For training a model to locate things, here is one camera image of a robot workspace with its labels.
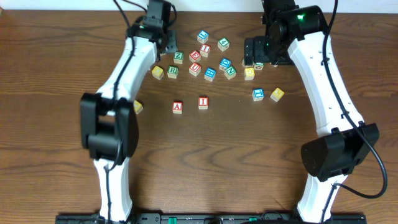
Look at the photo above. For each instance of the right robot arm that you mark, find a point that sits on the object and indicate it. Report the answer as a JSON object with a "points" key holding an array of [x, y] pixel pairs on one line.
{"points": [[300, 36]]}

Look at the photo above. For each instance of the red E block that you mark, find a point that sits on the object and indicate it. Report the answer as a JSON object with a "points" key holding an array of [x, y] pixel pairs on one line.
{"points": [[194, 56]]}

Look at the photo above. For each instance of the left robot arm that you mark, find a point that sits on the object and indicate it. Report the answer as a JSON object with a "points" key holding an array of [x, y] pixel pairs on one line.
{"points": [[108, 124]]}

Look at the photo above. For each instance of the blue L block top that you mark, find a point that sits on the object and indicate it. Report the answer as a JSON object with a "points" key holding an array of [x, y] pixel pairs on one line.
{"points": [[202, 36]]}

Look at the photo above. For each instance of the yellow block right middle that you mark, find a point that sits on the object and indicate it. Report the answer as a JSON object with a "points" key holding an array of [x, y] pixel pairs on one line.
{"points": [[249, 73]]}

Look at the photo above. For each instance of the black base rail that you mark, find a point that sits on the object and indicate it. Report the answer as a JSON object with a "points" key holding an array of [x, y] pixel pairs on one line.
{"points": [[156, 218]]}

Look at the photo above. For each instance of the yellow block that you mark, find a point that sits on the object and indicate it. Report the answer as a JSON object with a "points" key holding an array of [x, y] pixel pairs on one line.
{"points": [[138, 107], [249, 73], [277, 94], [157, 72]]}

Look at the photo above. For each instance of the blue D block middle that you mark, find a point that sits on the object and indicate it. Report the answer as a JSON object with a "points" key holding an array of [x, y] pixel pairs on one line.
{"points": [[225, 63]]}

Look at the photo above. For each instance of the yellow block lower right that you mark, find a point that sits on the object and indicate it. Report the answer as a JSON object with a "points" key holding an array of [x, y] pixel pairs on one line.
{"points": [[138, 107]]}

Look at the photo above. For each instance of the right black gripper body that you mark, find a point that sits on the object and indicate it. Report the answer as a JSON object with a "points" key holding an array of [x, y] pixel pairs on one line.
{"points": [[266, 51]]}

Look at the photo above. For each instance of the green R block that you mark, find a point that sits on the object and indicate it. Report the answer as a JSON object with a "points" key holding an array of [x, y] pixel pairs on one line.
{"points": [[172, 72]]}

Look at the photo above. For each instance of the green 4 block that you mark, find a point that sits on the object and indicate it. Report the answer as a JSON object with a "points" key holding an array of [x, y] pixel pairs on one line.
{"points": [[223, 44]]}

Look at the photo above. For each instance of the yellow block centre left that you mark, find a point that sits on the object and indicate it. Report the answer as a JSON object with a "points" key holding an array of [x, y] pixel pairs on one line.
{"points": [[157, 72]]}

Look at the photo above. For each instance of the blue H block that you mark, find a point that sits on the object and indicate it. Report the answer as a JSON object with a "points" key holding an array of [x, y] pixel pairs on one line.
{"points": [[210, 74]]}

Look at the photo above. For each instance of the yellow block far right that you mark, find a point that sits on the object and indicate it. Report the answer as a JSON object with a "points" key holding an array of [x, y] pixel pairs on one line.
{"points": [[277, 94]]}

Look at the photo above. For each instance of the green N block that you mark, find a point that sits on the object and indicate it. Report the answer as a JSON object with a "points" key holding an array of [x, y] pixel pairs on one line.
{"points": [[230, 72]]}

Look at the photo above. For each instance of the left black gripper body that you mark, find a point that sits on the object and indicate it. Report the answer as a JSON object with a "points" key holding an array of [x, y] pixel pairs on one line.
{"points": [[170, 45]]}

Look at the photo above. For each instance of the red A block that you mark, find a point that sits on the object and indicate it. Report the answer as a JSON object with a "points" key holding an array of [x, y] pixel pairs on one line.
{"points": [[177, 107]]}

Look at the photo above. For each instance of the red U block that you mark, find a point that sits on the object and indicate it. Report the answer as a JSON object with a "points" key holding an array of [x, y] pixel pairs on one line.
{"points": [[194, 69]]}

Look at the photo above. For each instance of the blue T block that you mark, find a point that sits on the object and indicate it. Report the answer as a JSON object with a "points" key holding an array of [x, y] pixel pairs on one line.
{"points": [[257, 94]]}

